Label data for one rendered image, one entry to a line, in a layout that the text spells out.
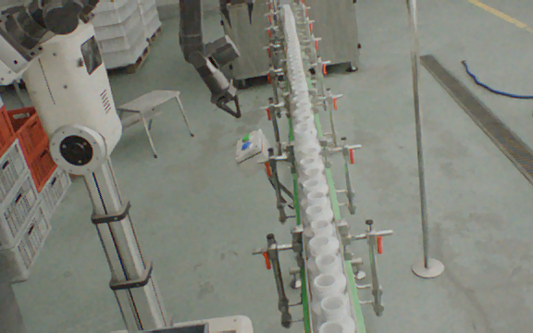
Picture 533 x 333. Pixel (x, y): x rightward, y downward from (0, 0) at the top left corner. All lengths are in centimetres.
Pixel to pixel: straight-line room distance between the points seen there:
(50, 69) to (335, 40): 449
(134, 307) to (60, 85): 80
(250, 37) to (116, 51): 241
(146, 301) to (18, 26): 99
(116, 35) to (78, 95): 605
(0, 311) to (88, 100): 134
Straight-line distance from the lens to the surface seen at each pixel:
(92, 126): 167
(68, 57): 161
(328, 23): 583
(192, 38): 152
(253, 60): 589
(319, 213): 112
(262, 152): 159
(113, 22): 763
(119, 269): 194
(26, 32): 146
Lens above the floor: 173
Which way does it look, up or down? 24 degrees down
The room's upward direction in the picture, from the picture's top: 10 degrees counter-clockwise
